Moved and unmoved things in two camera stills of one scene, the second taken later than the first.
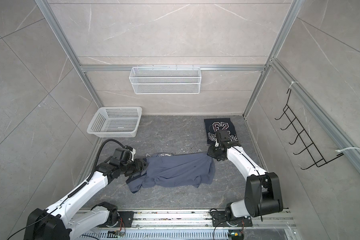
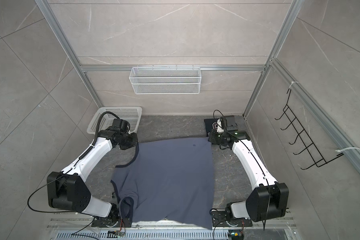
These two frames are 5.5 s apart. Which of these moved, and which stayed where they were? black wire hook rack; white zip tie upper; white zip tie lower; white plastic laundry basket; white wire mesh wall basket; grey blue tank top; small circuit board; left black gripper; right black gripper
Moved: grey blue tank top; right black gripper; left black gripper
Stayed: white plastic laundry basket; black wire hook rack; white zip tie upper; small circuit board; white wire mesh wall basket; white zip tie lower
